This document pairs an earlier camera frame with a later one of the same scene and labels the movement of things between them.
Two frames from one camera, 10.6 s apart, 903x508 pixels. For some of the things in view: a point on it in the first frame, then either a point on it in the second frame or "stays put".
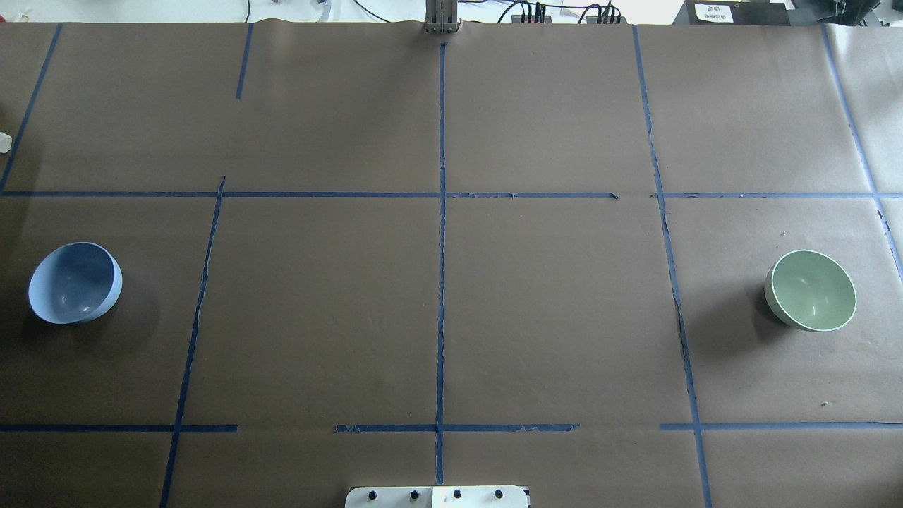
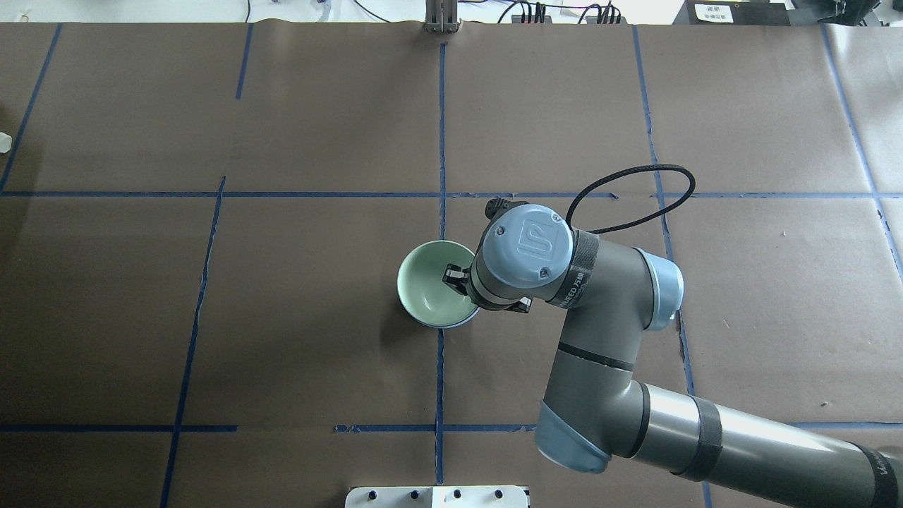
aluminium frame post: (441, 16) stays put
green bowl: (811, 291) → (423, 294)
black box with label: (733, 13) stays put
